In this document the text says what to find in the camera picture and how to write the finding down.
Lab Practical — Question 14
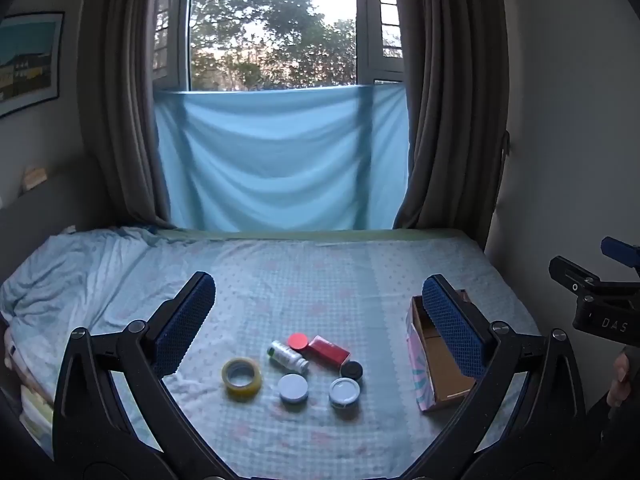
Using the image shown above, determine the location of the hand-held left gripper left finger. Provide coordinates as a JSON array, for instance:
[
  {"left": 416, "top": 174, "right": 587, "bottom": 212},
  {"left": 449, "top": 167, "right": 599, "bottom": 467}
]
[{"left": 52, "top": 271, "right": 236, "bottom": 480}]

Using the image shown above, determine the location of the person's right hand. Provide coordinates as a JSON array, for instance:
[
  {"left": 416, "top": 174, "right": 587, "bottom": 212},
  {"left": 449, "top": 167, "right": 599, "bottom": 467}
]
[{"left": 607, "top": 347, "right": 640, "bottom": 409}]

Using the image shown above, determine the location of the window with dark frame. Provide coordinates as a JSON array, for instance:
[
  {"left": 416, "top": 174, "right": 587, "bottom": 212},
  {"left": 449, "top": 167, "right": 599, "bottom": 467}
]
[{"left": 152, "top": 0, "right": 407, "bottom": 94}]

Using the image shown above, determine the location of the small beige object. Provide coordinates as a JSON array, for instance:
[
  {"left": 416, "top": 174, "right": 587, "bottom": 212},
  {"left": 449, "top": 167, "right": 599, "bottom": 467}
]
[{"left": 22, "top": 166, "right": 49, "bottom": 191}]

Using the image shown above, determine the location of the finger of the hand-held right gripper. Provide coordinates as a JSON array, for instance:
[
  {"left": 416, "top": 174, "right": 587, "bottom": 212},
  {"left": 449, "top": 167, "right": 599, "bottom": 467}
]
[
  {"left": 548, "top": 255, "right": 602, "bottom": 295},
  {"left": 601, "top": 236, "right": 640, "bottom": 269}
]

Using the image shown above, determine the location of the folded bedding stack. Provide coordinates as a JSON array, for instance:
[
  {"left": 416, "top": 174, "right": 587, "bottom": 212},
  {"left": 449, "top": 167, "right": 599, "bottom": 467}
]
[{"left": 2, "top": 329, "right": 57, "bottom": 457}]

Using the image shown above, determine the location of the framed wall picture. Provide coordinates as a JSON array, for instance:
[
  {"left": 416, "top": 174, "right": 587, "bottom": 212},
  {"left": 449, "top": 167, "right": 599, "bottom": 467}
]
[{"left": 0, "top": 11, "right": 66, "bottom": 119}]

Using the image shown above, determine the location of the white plastic bottle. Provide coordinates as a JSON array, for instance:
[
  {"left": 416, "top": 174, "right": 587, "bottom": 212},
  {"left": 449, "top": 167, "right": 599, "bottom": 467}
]
[{"left": 266, "top": 340, "right": 310, "bottom": 375}]

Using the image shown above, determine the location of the brown curtain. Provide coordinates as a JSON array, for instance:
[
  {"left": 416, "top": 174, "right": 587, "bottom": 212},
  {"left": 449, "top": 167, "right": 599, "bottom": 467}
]
[
  {"left": 390, "top": 0, "right": 507, "bottom": 252},
  {"left": 77, "top": 0, "right": 193, "bottom": 229}
]

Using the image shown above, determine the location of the checked light blue bedsheet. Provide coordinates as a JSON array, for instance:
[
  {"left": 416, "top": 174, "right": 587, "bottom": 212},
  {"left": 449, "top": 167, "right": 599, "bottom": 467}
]
[{"left": 0, "top": 227, "right": 545, "bottom": 480}]

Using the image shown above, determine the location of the person's right forearm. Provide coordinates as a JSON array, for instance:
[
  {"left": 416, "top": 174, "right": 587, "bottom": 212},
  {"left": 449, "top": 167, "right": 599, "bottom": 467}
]
[{"left": 586, "top": 394, "right": 640, "bottom": 468}]

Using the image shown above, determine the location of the light blue hanging cloth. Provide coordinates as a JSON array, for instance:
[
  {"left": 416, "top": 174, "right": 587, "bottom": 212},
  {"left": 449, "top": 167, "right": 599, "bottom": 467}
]
[{"left": 152, "top": 84, "right": 412, "bottom": 233}]

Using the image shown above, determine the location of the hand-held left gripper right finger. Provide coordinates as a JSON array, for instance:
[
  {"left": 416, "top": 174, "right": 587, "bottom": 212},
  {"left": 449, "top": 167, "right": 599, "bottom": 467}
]
[{"left": 400, "top": 274, "right": 586, "bottom": 480}]

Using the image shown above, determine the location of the red rectangular carton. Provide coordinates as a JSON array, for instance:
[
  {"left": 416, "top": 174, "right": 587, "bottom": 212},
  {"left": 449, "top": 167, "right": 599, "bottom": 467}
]
[{"left": 306, "top": 336, "right": 352, "bottom": 367}]

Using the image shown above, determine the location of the printed cardboard box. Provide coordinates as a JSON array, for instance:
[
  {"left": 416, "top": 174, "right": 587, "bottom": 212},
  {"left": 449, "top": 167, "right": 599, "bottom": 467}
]
[{"left": 406, "top": 288, "right": 479, "bottom": 414}]

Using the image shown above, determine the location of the clear tape roll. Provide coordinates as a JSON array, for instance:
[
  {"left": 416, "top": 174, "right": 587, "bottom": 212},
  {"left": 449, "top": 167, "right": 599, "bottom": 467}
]
[{"left": 221, "top": 357, "right": 263, "bottom": 402}]

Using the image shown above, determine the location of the pale blue lid jar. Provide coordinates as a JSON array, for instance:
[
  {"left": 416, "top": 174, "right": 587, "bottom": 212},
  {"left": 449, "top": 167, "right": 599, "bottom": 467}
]
[{"left": 277, "top": 374, "right": 309, "bottom": 405}]

